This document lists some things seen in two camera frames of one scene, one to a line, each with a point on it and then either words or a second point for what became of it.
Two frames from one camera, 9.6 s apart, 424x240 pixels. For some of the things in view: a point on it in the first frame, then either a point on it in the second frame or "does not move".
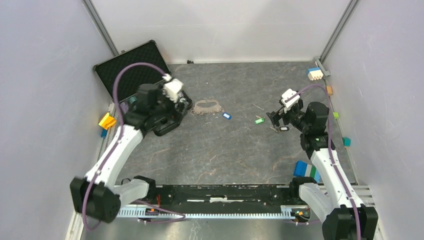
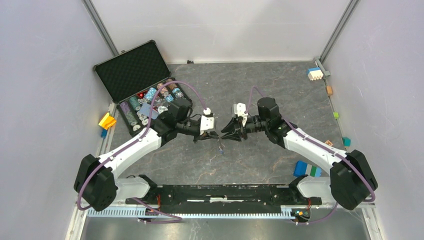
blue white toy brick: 315,73 does not move
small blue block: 104,133 does not move
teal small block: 346,141 does not move
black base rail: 225,196 does not move
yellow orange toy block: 107,121 does not move
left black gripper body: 172,113 to 191,130
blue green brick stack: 302,169 does not move
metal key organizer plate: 198,110 to 219,143
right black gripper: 281,114 to 235,123
